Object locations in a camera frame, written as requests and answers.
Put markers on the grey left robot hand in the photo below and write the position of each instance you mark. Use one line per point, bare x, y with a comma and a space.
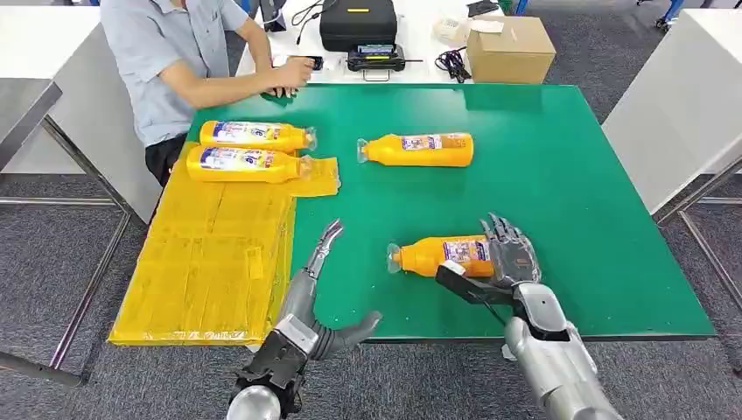
298, 298

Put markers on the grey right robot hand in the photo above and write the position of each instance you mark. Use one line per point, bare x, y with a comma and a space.
513, 258

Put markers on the orange drink bottle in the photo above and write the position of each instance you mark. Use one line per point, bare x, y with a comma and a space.
423, 155
423, 256
243, 168
255, 141

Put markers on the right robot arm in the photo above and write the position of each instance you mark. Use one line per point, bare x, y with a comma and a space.
550, 359

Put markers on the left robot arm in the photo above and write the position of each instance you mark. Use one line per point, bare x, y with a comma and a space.
269, 371

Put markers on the green table mat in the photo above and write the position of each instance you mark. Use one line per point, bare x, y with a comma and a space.
550, 203

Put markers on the yellow plastic sheet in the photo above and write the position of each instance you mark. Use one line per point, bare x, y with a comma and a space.
203, 261

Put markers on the brown cardboard box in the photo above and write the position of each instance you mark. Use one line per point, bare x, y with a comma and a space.
510, 55

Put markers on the white paper slip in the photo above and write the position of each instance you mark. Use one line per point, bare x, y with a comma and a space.
487, 26

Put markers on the white table with equipment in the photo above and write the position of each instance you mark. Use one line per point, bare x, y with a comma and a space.
420, 35

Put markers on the black handheld controller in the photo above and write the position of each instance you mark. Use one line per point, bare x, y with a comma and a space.
374, 58

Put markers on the black pouch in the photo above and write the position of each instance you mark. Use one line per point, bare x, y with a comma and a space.
483, 7

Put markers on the person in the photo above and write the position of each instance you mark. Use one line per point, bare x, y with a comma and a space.
168, 58

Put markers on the black carrying case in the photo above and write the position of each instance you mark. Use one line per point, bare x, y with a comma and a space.
358, 23

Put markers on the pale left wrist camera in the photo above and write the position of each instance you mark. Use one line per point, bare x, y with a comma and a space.
295, 335

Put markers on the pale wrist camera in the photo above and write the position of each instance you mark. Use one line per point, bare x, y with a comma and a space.
295, 335
452, 268

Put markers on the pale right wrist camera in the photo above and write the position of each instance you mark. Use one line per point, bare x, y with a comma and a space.
452, 268

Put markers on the white table with metal frame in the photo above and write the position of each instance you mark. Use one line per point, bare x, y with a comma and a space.
678, 98
46, 40

